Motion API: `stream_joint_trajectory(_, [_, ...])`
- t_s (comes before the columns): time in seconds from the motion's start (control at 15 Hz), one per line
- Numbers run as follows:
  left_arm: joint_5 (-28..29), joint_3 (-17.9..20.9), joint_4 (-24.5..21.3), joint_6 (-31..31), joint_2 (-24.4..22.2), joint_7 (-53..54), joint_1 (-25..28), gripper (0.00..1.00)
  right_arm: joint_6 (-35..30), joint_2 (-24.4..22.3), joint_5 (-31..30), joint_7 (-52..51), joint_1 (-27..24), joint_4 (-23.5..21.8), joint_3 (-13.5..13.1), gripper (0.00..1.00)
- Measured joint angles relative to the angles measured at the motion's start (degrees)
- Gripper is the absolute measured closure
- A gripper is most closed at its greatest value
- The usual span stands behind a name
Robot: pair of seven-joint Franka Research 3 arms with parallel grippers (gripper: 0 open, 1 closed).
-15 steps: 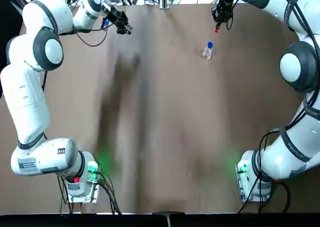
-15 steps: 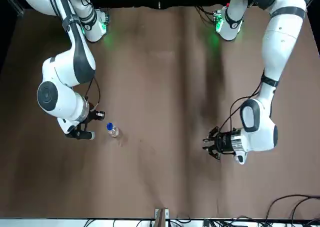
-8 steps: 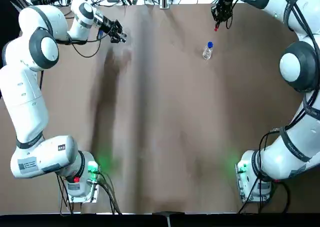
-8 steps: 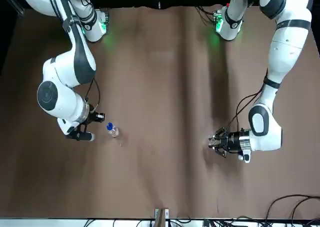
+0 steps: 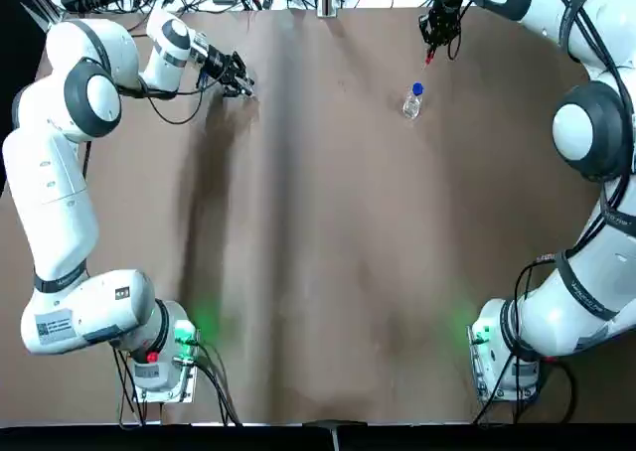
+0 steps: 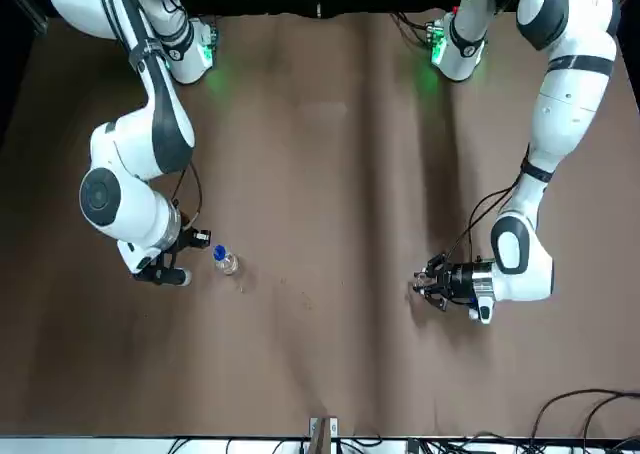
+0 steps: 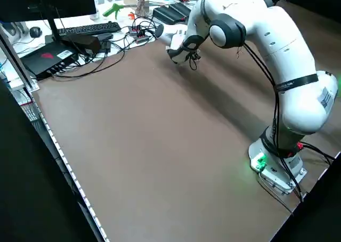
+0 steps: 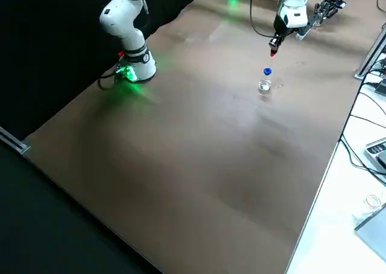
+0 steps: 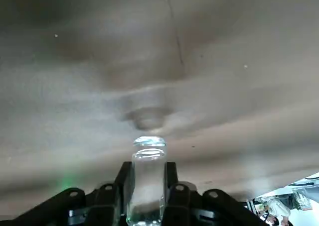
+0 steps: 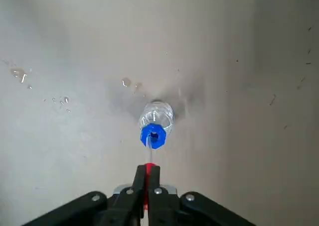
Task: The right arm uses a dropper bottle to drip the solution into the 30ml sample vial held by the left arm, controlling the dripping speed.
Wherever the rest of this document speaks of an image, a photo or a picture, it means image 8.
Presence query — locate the red-bulb glass dropper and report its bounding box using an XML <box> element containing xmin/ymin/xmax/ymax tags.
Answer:
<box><xmin>267</xmin><ymin>46</ymin><xmax>277</xmax><ymax>71</ymax></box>

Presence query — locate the clear blue-capped dropper bottle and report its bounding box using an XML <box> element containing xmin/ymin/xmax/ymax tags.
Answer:
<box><xmin>258</xmin><ymin>67</ymin><xmax>273</xmax><ymax>94</ymax></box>

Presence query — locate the small black device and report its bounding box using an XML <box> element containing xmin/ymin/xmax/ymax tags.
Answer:
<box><xmin>373</xmin><ymin>76</ymin><xmax>386</xmax><ymax>97</ymax></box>

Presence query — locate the grey device with buttons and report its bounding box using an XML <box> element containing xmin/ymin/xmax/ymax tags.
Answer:
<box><xmin>364</xmin><ymin>137</ymin><xmax>386</xmax><ymax>173</ymax></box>

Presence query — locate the small clear glass dish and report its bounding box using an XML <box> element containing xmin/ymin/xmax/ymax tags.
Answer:
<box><xmin>363</xmin><ymin>194</ymin><xmax>382</xmax><ymax>210</ymax></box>

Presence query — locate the grey laptop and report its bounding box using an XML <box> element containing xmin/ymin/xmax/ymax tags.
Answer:
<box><xmin>353</xmin><ymin>203</ymin><xmax>386</xmax><ymax>258</ymax></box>

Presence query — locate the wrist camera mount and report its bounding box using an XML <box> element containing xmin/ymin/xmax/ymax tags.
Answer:
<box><xmin>294</xmin><ymin>11</ymin><xmax>318</xmax><ymax>42</ymax></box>

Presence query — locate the aluminium camera post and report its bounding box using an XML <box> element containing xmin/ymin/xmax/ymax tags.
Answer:
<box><xmin>354</xmin><ymin>29</ymin><xmax>386</xmax><ymax>80</ymax></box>

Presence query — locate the black bench cable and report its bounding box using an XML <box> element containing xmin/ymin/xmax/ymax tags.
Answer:
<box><xmin>340</xmin><ymin>61</ymin><xmax>386</xmax><ymax>185</ymax></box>

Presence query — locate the base black cable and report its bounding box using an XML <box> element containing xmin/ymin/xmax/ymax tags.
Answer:
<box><xmin>98</xmin><ymin>70</ymin><xmax>121</xmax><ymax>91</ymax></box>

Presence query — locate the silver corner rail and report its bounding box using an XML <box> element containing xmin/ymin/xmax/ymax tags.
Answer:
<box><xmin>0</xmin><ymin>126</ymin><xmax>31</xmax><ymax>156</ymax></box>

